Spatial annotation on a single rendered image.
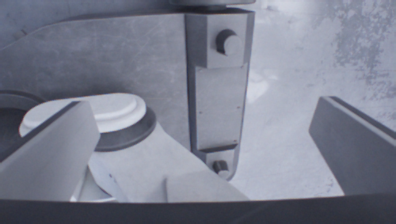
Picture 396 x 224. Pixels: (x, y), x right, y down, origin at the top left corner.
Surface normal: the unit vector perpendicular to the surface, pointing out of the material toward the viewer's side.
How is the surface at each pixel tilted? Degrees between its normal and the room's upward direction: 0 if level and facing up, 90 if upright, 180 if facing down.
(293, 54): 0
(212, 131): 0
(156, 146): 90
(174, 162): 90
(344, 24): 0
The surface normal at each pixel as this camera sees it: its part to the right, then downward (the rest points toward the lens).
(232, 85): 0.21, 0.51
